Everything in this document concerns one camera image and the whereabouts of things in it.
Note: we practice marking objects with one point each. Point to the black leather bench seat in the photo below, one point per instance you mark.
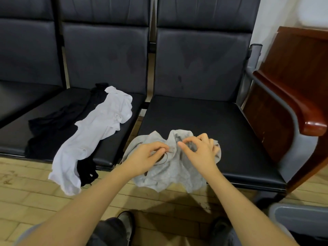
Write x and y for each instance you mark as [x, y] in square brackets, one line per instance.
[25, 53]
[102, 53]
[200, 64]

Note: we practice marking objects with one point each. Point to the grey t-shirt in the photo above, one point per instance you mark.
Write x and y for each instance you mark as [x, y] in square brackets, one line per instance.
[171, 174]

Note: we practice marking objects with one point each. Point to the grey plastic storage bin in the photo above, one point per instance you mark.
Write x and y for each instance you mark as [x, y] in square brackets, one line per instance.
[302, 217]

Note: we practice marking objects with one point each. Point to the pile of clothes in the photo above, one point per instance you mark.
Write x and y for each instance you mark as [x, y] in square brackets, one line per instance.
[97, 130]

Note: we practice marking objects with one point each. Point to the brown wooden desk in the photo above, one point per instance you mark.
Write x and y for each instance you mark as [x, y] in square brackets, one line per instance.
[297, 64]

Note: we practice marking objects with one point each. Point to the person's blue jeans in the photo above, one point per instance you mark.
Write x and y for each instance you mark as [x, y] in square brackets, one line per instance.
[110, 234]

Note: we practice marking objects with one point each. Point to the person's black shoe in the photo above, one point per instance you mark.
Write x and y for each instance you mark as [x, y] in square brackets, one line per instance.
[219, 230]
[127, 225]

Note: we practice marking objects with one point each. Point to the person's right hand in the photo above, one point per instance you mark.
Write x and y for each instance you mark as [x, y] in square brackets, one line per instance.
[202, 153]

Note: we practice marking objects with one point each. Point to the person's right forearm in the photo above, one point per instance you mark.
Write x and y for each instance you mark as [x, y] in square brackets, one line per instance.
[251, 215]

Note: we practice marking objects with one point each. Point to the person's left hand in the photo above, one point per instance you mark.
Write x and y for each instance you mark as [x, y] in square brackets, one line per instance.
[143, 158]

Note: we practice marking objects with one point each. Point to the white plastic tray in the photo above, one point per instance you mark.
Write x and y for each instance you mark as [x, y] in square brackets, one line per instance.
[313, 11]

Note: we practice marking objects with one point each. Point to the person's left forearm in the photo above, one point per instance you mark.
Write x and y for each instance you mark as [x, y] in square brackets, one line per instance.
[71, 215]

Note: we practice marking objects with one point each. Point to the brown wooden bench armrest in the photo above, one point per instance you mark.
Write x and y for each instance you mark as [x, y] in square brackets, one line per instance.
[302, 107]

